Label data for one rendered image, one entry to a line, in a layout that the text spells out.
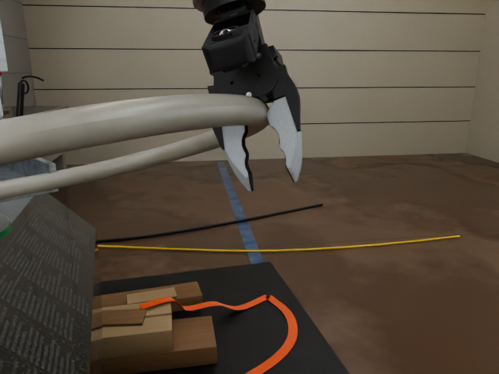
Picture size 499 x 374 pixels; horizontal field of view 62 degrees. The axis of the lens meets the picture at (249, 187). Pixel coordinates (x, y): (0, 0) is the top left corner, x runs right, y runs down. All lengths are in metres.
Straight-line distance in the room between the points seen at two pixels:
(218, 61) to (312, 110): 5.73
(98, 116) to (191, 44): 5.53
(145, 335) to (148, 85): 4.38
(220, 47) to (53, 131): 0.16
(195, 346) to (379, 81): 5.16
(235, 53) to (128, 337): 1.60
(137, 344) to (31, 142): 1.62
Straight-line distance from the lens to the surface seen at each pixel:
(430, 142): 6.93
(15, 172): 0.91
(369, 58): 6.36
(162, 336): 1.87
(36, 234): 1.37
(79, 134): 0.31
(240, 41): 0.38
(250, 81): 0.46
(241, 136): 0.46
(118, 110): 0.32
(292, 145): 0.45
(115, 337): 1.88
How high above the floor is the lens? 1.24
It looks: 16 degrees down
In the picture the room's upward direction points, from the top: straight up
